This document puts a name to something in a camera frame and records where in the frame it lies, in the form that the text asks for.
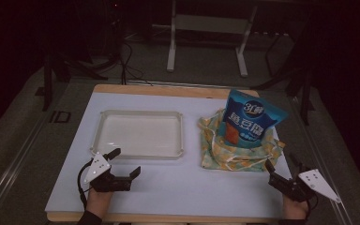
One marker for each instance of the blue snack packet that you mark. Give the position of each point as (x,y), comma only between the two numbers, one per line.
(250,120)

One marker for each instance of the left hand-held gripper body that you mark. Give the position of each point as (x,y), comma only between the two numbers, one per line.
(106,181)

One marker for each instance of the black metal stand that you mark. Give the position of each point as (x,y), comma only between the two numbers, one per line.
(48,81)
(304,84)

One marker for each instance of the white plastic tray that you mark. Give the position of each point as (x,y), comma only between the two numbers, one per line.
(139,134)

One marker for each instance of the white metal stand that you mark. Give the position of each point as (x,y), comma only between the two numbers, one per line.
(206,23)

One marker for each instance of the person's left hand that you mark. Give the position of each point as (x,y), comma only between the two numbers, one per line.
(97,201)

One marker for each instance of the person's right hand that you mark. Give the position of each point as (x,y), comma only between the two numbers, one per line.
(294,208)

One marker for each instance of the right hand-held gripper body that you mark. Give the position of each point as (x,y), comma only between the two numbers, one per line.
(306,186)

